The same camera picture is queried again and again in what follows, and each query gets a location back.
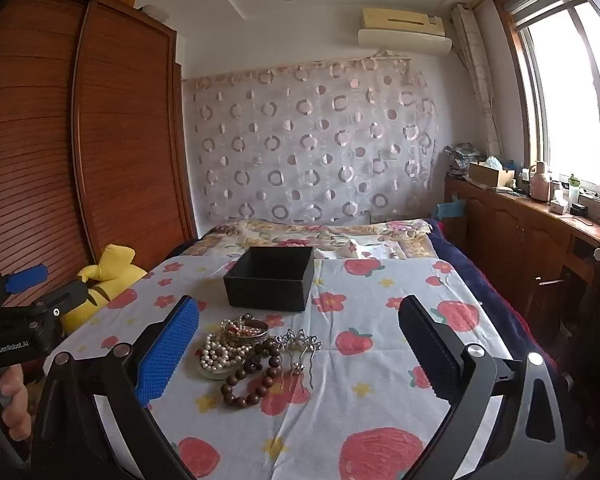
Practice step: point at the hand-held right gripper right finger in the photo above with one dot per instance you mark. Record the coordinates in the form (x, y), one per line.
(430, 350)

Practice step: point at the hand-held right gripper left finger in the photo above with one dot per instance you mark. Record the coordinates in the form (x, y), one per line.
(170, 350)

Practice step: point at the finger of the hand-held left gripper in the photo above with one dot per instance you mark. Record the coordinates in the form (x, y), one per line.
(67, 295)
(26, 278)

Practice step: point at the pale green jade bangle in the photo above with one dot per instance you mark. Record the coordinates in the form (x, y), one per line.
(207, 373)

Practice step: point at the black box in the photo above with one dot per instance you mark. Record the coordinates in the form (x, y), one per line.
(270, 280)

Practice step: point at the person's left hand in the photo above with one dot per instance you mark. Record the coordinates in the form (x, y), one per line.
(14, 392)

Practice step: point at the yellow plush toy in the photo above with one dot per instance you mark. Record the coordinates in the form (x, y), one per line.
(112, 262)

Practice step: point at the metal bangle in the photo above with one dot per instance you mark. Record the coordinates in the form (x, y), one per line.
(252, 342)

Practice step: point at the strawberry print sheet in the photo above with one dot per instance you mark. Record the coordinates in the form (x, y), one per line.
(370, 410)

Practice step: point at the dark blue blanket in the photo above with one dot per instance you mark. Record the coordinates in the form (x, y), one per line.
(480, 280)

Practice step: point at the silver hairpin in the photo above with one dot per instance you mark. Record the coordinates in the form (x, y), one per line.
(296, 371)

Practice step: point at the silver hair comb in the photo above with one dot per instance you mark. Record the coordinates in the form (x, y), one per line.
(300, 340)

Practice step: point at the blue paper bag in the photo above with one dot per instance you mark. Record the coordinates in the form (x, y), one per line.
(451, 210)

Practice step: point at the wooden side cabinet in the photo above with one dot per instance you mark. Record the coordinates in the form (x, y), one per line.
(510, 230)

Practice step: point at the dark wooden chair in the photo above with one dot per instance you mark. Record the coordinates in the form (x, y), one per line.
(580, 320)

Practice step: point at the floral quilt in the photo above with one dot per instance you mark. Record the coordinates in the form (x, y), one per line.
(280, 232)

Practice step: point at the wooden wardrobe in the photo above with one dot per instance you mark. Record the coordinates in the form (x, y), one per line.
(120, 135)

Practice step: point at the cardboard box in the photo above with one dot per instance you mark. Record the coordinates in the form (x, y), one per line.
(490, 175)

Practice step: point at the white tissue box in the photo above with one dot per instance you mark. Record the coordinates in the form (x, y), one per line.
(559, 206)

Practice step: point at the stack of magazines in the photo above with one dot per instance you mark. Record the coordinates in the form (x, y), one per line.
(462, 157)

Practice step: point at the pink thermos jug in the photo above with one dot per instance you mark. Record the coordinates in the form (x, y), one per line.
(539, 182)

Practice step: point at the small black device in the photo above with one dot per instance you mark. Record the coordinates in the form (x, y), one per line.
(578, 209)

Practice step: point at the green lid bottle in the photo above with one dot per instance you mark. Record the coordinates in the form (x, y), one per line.
(573, 190)

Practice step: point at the sheer circle pattern curtain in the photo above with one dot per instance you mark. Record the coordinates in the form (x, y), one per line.
(310, 140)

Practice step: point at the patterned rolled curtain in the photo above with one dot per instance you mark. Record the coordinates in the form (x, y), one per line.
(480, 75)

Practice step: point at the window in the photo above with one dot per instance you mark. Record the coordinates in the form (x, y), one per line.
(570, 90)

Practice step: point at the white wall socket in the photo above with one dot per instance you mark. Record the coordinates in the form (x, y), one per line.
(376, 216)

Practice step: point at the wall air conditioner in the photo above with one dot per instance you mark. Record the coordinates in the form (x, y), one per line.
(405, 35)

